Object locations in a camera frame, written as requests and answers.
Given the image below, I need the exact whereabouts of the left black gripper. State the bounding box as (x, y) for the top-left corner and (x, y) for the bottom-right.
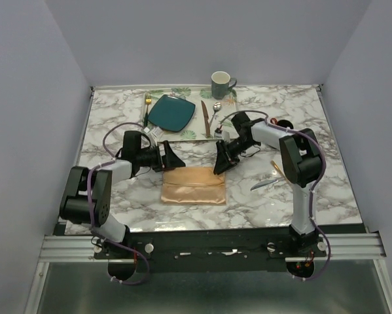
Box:
(136, 140), (185, 172)

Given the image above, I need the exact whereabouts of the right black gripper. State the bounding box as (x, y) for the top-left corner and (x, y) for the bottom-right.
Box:
(213, 137), (256, 175)

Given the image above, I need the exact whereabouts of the orange cloth napkin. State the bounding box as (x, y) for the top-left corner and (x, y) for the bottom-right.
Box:
(161, 167), (226, 205)

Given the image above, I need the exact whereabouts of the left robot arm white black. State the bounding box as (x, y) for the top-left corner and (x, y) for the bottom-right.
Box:
(60, 131), (186, 258)

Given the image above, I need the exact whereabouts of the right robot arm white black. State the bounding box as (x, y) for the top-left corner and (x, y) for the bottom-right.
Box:
(213, 111), (327, 256)

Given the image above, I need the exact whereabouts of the silver table knife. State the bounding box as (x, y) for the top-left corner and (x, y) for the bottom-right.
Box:
(250, 179), (279, 191)

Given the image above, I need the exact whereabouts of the teal square plate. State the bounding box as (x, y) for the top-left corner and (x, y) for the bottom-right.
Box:
(148, 95), (196, 132)

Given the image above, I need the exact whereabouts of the leaf pattern serving tray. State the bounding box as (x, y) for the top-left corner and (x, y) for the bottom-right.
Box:
(143, 87), (238, 142)

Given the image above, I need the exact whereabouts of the gold spoon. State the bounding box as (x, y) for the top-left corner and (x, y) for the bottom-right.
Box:
(270, 160), (285, 177)

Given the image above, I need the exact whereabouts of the silver spoon on tray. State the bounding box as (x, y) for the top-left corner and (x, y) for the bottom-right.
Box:
(209, 102), (222, 126)

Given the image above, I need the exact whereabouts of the red brown small cup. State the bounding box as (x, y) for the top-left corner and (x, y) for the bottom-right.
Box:
(270, 118), (294, 130)

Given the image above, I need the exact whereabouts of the grey green mug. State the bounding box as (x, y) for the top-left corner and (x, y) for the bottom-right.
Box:
(211, 71), (238, 99)

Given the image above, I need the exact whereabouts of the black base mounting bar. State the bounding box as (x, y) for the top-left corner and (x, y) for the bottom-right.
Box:
(94, 227), (327, 273)

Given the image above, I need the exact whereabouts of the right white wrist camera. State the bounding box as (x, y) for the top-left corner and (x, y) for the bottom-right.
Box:
(214, 128), (230, 143)

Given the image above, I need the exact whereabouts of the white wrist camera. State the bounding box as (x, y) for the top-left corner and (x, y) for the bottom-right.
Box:
(143, 126), (164, 145)
(214, 128), (230, 143)

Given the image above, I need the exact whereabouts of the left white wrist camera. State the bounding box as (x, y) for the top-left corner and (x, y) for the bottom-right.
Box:
(143, 126), (164, 145)

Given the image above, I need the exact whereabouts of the brown handled knife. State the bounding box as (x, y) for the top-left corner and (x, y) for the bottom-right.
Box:
(201, 101), (211, 138)

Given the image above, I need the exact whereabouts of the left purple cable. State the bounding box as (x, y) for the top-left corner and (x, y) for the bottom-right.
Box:
(87, 122), (151, 285)

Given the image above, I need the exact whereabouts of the purple cable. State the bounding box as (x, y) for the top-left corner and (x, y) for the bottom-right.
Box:
(218, 110), (334, 282)
(87, 122), (151, 285)

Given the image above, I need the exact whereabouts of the gold fork green handle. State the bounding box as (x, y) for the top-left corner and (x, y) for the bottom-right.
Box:
(143, 92), (152, 128)

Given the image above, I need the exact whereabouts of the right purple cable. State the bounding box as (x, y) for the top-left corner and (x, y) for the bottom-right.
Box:
(218, 110), (334, 282)

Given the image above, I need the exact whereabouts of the aluminium frame rail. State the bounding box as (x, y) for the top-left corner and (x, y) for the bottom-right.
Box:
(39, 234), (386, 262)

